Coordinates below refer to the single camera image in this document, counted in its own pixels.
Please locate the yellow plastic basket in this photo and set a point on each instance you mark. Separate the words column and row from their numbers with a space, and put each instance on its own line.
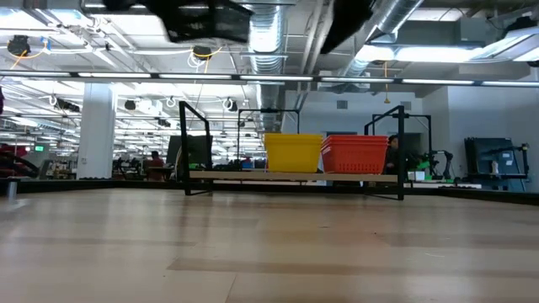
column 293, row 162
column 293, row 141
column 293, row 136

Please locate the orange-red plastic basket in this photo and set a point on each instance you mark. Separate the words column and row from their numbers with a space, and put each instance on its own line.
column 355, row 162
column 355, row 137

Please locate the black plastic basket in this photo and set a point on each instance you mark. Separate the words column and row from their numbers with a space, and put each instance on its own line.
column 202, row 25

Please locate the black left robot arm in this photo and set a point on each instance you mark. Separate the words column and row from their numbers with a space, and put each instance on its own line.
column 126, row 3

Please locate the background black robot arm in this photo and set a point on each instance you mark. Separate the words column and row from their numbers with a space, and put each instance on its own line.
column 446, row 157

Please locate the black monitor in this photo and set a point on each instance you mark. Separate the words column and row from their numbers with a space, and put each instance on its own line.
column 198, row 149

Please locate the long linear pendant light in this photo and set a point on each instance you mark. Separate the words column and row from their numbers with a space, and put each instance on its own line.
column 189, row 76

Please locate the person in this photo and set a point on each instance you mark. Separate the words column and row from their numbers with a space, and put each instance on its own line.
column 393, row 155
column 155, row 164

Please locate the white square pillar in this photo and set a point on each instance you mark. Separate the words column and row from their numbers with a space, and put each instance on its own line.
column 97, row 134

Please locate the dark blue equipment cabinet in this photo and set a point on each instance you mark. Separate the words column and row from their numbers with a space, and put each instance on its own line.
column 484, row 160

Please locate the red background equipment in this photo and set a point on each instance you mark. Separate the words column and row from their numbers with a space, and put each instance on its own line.
column 12, row 151

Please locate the white ceiling light panel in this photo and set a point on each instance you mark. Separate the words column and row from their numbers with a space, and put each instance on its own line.
column 513, row 42

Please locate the silver corrugated ventilation duct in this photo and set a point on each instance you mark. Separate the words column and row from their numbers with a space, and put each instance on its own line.
column 266, row 54

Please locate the silver spiral air duct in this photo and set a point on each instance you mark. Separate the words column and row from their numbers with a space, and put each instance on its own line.
column 398, row 17

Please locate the black aluminium table frame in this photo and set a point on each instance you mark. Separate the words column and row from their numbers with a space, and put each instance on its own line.
column 84, row 185

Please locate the short silver post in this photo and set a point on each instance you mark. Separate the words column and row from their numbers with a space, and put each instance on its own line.
column 12, row 191

